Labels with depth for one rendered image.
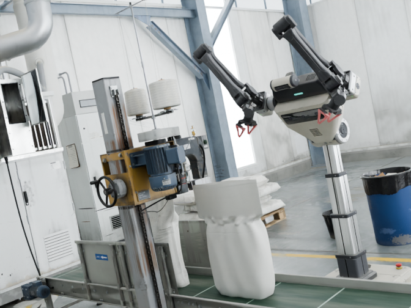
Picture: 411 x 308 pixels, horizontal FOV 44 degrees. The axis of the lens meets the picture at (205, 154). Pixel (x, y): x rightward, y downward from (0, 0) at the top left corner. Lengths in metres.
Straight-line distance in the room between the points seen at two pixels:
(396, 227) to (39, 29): 3.85
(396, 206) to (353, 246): 1.61
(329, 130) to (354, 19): 8.40
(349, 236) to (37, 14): 3.66
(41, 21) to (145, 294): 3.22
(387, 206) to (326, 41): 7.27
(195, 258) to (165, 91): 1.42
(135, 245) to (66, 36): 5.15
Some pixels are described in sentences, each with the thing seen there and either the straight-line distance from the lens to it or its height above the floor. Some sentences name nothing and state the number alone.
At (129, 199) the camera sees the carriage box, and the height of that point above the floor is 1.06.
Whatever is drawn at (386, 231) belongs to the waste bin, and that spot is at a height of 0.14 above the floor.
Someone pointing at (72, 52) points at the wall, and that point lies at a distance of 7.67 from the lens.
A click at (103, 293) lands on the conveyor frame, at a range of 3.82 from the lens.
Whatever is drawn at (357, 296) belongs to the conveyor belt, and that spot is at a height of 0.38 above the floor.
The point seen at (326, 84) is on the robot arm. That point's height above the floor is 1.47.
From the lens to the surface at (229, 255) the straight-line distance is 2.92.
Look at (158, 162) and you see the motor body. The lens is 2.73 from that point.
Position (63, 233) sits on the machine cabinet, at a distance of 5.74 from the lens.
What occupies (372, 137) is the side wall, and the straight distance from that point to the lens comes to 11.30.
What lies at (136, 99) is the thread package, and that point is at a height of 1.62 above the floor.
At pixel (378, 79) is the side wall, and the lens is 11.13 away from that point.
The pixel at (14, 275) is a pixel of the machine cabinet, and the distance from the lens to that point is 5.52.
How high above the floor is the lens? 1.38
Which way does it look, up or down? 3 degrees down
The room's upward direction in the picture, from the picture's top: 11 degrees counter-clockwise
